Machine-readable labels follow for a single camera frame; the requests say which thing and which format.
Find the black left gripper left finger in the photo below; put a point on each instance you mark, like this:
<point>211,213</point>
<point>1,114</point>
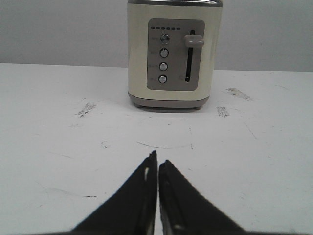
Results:
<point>131,210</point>

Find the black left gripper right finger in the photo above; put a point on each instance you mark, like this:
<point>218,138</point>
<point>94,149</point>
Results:
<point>184,211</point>

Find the cream two-slot toaster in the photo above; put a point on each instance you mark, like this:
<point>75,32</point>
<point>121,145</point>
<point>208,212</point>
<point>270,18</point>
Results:
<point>171,51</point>

